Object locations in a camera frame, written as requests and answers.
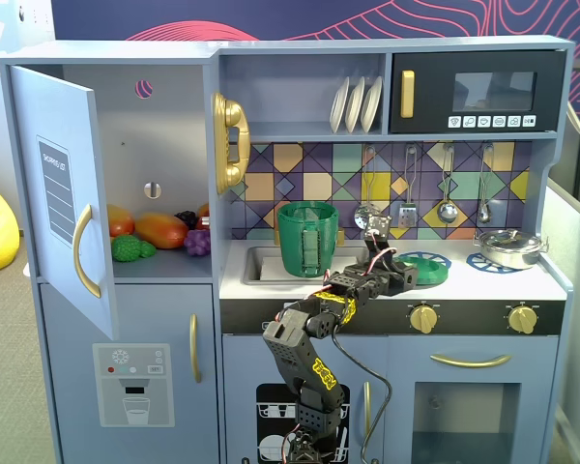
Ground gold toy telephone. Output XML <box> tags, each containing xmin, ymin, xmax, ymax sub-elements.
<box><xmin>211</xmin><ymin>91</ymin><xmax>252</xmax><ymax>196</ymax></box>

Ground small wrist camera board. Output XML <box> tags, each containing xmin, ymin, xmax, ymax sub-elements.
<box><xmin>363</xmin><ymin>214</ymin><xmax>393</xmax><ymax>240</ymax></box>

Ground green bumpy toy fruit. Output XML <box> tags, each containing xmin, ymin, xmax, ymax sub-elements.
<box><xmin>110</xmin><ymin>234</ymin><xmax>158</xmax><ymax>264</ymax></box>

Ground green round lid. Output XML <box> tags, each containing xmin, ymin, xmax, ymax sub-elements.
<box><xmin>396</xmin><ymin>254</ymin><xmax>450</xmax><ymax>288</ymax></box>

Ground red white servo wire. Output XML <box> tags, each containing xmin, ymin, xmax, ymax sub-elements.
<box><xmin>365</xmin><ymin>230</ymin><xmax>399</xmax><ymax>273</ymax></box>

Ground small orange toy mango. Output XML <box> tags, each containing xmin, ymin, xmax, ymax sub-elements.
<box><xmin>106</xmin><ymin>203</ymin><xmax>136</xmax><ymax>239</ymax></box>

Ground steel slotted skimmer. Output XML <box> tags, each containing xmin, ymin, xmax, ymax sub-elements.
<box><xmin>353</xmin><ymin>144</ymin><xmax>384</xmax><ymax>231</ymax></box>

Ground green ribbed container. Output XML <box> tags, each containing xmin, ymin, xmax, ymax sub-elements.
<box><xmin>275</xmin><ymin>201</ymin><xmax>341</xmax><ymax>279</ymax></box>

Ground black toy microwave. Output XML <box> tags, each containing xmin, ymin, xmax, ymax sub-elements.
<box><xmin>389</xmin><ymin>50</ymin><xmax>567</xmax><ymax>135</ymax></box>

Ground purple toy grapes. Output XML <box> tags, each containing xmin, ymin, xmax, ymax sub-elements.
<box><xmin>183</xmin><ymin>228</ymin><xmax>212</xmax><ymax>257</ymax></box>

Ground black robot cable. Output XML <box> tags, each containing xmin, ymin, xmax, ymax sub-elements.
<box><xmin>332</xmin><ymin>324</ymin><xmax>394</xmax><ymax>464</ymax></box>

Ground blue wooden toy kitchen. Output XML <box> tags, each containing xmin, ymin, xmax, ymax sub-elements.
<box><xmin>0</xmin><ymin>38</ymin><xmax>576</xmax><ymax>464</ymax></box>

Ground gold dishwasher door handle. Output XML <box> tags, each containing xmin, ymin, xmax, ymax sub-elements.
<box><xmin>362</xmin><ymin>381</ymin><xmax>373</xmax><ymax>439</ymax></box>

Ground large orange toy mango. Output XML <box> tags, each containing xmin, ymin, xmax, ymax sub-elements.
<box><xmin>134</xmin><ymin>212</ymin><xmax>190</xmax><ymax>250</ymax></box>

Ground white toy plate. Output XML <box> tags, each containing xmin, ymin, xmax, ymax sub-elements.
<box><xmin>343</xmin><ymin>75</ymin><xmax>367</xmax><ymax>134</ymax></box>
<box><xmin>360</xmin><ymin>75</ymin><xmax>385</xmax><ymax>133</ymax></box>
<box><xmin>329</xmin><ymin>76</ymin><xmax>351</xmax><ymax>134</ymax></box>

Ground blue fridge door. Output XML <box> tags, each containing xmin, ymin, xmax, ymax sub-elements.
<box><xmin>8</xmin><ymin>65</ymin><xmax>122</xmax><ymax>342</ymax></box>

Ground gold stove knob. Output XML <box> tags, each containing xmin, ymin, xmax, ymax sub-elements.
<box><xmin>409</xmin><ymin>304</ymin><xmax>442</xmax><ymax>335</ymax></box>
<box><xmin>507</xmin><ymin>304</ymin><xmax>539</xmax><ymax>336</ymax></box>

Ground gold microwave handle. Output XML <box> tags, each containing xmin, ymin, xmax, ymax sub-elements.
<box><xmin>399</xmin><ymin>70</ymin><xmax>417</xmax><ymax>119</ymax></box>

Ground steel slotted spatula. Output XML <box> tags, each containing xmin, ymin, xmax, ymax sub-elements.
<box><xmin>397</xmin><ymin>144</ymin><xmax>420</xmax><ymax>229</ymax></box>

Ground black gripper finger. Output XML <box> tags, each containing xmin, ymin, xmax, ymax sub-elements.
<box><xmin>397</xmin><ymin>264</ymin><xmax>421</xmax><ymax>293</ymax></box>
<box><xmin>379</xmin><ymin>247</ymin><xmax>408</xmax><ymax>275</ymax></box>

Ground steel toy pot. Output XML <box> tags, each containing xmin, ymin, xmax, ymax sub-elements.
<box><xmin>473</xmin><ymin>236</ymin><xmax>549</xmax><ymax>271</ymax></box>

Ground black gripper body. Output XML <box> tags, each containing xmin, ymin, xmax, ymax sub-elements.
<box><xmin>324</xmin><ymin>262</ymin><xmax>399</xmax><ymax>302</ymax></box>

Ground gold freezer door handle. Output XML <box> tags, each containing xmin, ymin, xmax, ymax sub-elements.
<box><xmin>188</xmin><ymin>313</ymin><xmax>203</xmax><ymax>385</ymax></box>

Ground grey desk divider panel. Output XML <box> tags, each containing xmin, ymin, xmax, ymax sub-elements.
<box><xmin>540</xmin><ymin>186</ymin><xmax>580</xmax><ymax>464</ymax></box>

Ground steel ladle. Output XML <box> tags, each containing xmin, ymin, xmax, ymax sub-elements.
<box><xmin>436</xmin><ymin>143</ymin><xmax>458</xmax><ymax>225</ymax></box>

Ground gold oven handle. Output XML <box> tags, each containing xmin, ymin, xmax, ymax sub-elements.
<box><xmin>429</xmin><ymin>353</ymin><xmax>512</xmax><ymax>370</ymax></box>

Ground steel pot lid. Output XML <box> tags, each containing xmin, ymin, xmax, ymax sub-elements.
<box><xmin>477</xmin><ymin>228</ymin><xmax>543</xmax><ymax>250</ymax></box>

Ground gold fridge door handle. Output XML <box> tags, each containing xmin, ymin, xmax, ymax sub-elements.
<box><xmin>72</xmin><ymin>202</ymin><xmax>102</xmax><ymax>300</ymax></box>

